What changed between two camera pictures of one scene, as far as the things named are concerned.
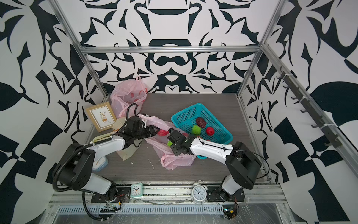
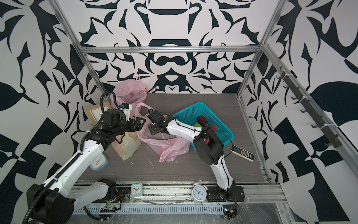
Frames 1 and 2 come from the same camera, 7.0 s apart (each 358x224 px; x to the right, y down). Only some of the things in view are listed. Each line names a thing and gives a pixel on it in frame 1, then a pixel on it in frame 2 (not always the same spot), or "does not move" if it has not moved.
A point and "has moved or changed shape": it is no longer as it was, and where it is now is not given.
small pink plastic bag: [161, 144] has moved or changed shape
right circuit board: [229, 211] does not move
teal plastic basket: [185, 120] does not move
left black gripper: [150, 132] to [138, 126]
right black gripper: [175, 151] to [150, 129]
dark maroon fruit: [201, 122] does not move
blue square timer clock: [100, 164] does not move
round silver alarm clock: [199, 192] does not move
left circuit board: [109, 208] does not move
